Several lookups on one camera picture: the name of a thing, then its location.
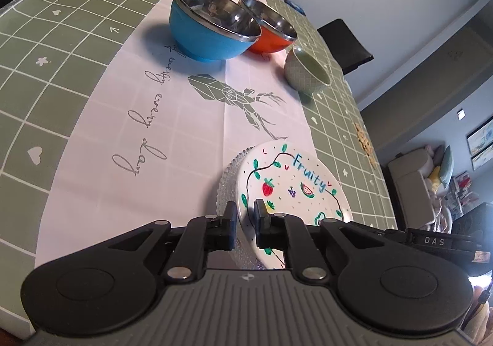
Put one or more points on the blue steel bowl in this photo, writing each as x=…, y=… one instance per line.
x=204, y=32

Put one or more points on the large clear glass plate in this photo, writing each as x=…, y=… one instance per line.
x=227, y=180

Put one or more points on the green checked tablecloth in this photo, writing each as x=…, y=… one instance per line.
x=77, y=61

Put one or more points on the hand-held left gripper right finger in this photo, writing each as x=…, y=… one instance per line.
x=260, y=226

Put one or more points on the green ceramic bowl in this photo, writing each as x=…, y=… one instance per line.
x=302, y=72

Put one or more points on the blue packet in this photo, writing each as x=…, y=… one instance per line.
x=295, y=7

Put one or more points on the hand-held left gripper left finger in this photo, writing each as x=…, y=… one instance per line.
x=231, y=226

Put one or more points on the pile of melon seeds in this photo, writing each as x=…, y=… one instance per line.
x=364, y=142

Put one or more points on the framed wall picture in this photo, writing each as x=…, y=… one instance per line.
x=481, y=144

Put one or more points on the blue cushion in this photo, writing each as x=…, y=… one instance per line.
x=447, y=167

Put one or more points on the yellow cushion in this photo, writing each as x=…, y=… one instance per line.
x=435, y=178

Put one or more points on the orange steel bowl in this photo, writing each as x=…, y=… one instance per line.
x=269, y=44

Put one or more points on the beige sofa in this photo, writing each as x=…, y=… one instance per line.
x=412, y=184

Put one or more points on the wall light switch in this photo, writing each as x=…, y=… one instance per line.
x=460, y=114

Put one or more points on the white fruit print plate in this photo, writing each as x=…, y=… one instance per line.
x=285, y=180

